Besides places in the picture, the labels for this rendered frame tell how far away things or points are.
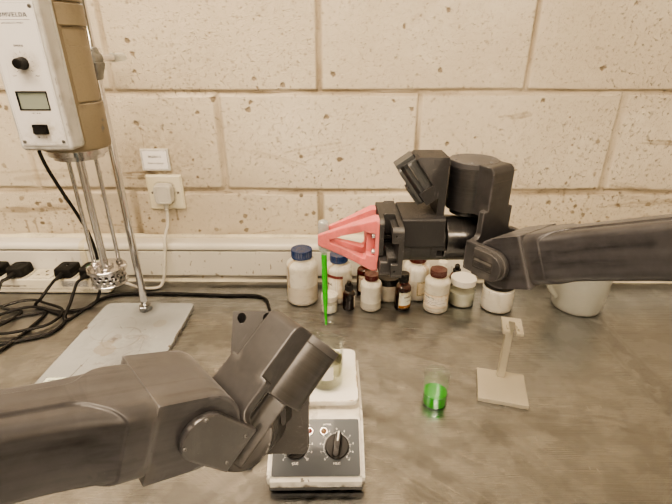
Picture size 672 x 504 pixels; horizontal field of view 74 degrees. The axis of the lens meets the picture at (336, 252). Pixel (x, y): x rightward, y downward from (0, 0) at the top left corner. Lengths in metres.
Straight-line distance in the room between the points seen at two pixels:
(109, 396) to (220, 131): 0.84
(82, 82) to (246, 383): 0.57
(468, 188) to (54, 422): 0.44
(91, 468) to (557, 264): 0.42
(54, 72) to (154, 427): 0.56
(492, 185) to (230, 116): 0.69
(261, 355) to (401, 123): 0.77
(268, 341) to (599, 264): 0.31
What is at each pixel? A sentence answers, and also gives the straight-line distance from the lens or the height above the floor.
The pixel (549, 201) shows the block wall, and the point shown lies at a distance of 1.20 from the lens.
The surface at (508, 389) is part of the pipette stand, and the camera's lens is 0.85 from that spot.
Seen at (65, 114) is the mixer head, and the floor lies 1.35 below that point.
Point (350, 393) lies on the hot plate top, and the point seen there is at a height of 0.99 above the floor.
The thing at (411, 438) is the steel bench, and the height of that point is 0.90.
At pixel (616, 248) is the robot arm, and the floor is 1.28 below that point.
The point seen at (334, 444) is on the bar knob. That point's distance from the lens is 0.64.
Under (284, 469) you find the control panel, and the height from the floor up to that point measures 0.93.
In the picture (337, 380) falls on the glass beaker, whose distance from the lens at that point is 0.66.
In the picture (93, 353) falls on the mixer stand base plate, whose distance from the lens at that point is 0.98.
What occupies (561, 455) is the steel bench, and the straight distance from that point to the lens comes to 0.78.
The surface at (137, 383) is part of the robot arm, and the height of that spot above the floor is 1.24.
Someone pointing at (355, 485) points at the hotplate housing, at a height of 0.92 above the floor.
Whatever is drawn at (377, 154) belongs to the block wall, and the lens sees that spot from 1.06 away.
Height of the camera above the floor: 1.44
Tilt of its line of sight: 25 degrees down
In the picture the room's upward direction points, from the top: straight up
